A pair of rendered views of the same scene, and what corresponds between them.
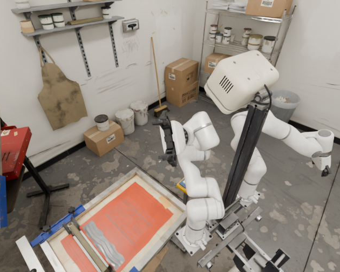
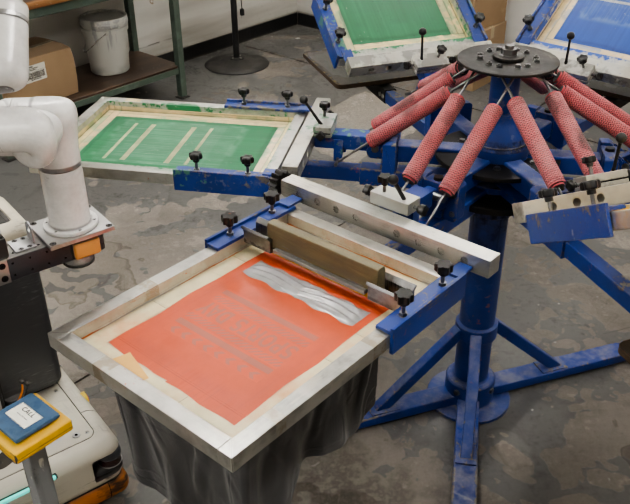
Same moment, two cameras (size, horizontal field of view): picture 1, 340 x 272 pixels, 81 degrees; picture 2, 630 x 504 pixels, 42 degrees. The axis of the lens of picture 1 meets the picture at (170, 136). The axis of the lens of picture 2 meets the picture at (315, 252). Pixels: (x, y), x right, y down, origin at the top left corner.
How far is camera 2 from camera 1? 2.23 m
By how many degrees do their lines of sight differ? 108
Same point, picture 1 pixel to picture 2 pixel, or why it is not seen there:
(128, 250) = (236, 283)
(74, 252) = not seen: hidden behind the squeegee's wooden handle
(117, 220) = (275, 327)
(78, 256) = not seen: hidden behind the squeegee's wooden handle
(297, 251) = not seen: outside the picture
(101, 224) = (320, 319)
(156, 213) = (159, 341)
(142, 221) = (202, 327)
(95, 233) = (328, 302)
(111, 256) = (273, 274)
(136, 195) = (224, 384)
